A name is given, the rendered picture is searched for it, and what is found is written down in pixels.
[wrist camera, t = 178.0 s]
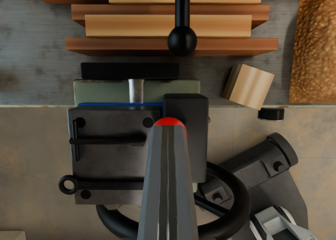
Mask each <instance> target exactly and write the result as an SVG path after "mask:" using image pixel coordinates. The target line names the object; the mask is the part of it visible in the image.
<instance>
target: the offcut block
mask: <svg viewBox="0 0 336 240"><path fill-rule="evenodd" d="M274 76H275V75H274V74H272V73H269V72H266V71H263V70H260V69H257V68H254V67H251V66H249V65H246V64H238V65H234V66H233V67H232V70H231V72H230V75H229V78H228V80H227V83H226V86H225V88H224V91H223V94H222V96H221V97H222V98H223V99H226V100H229V101H232V102H235V103H238V104H241V105H244V106H247V107H250V108H253V109H256V110H259V111H260V110H261V108H262V105H263V103H264V100H265V98H266V95H267V93H268V91H269V88H270V86H271V83H272V81H273V78H274Z"/></svg>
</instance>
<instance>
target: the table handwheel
mask: <svg viewBox="0 0 336 240"><path fill-rule="evenodd" d="M206 173H207V174H210V175H212V176H214V177H216V178H218V179H220V180H221V181H223V182H224V183H225V184H226V185H227V186H228V187H229V188H230V189H231V191H232V193H233V196H234V203H233V205H232V207H231V209H230V210H229V209H226V208H224V207H222V206H220V205H217V204H215V203H213V202H211V201H208V200H206V199H204V198H202V197H200V196H198V195H196V194H193V195H194V204H195V205H197V206H199V207H201V208H203V209H205V210H207V211H208V212H210V213H212V214H214V215H216V216H218V217H220V218H219V219H216V220H214V221H212V222H209V223H206V224H202V225H198V226H197V229H198V237H199V238H215V239H216V240H228V239H229V238H231V237H232V236H234V235H235V234H236V233H237V232H238V231H239V230H240V229H241V228H242V227H243V226H244V224H245V223H246V221H247V219H248V217H249V215H250V210H251V199H250V195H249V192H248V190H247V188H246V187H245V185H244V184H243V182H242V181H241V180H240V179H239V178H238V177H237V176H236V175H234V174H233V173H232V172H230V171H229V170H227V169H225V168H224V167H222V166H219V165H217V164H215V163H212V162H209V161H207V163H206ZM95 206H96V212H97V214H98V216H99V218H100V220H101V222H102V223H103V225H104V226H105V227H106V228H107V229H108V230H109V231H110V232H111V233H112V234H114V235H115V236H117V237H118V238H120V239H121V238H137V237H138V229H139V222H137V221H134V220H132V219H130V218H128V217H126V216H125V215H123V214H122V213H120V212H119V211H118V210H117V209H116V210H108V209H107V208H105V207H104V206H103V204H96V205H95Z"/></svg>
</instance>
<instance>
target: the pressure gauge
mask: <svg viewBox="0 0 336 240"><path fill-rule="evenodd" d="M284 113H285V109H284V108H281V107H262V108H261V109H260V110H258V116H257V118H258V119H259V120H263V121H269V122H281V121H284Z"/></svg>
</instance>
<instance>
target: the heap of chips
mask: <svg viewBox="0 0 336 240"><path fill-rule="evenodd" d="M288 103H336V0H299V4H298V13H297V23H296V32H295V42H294V51H293V61H292V70H291V80H290V89H289V99H288Z"/></svg>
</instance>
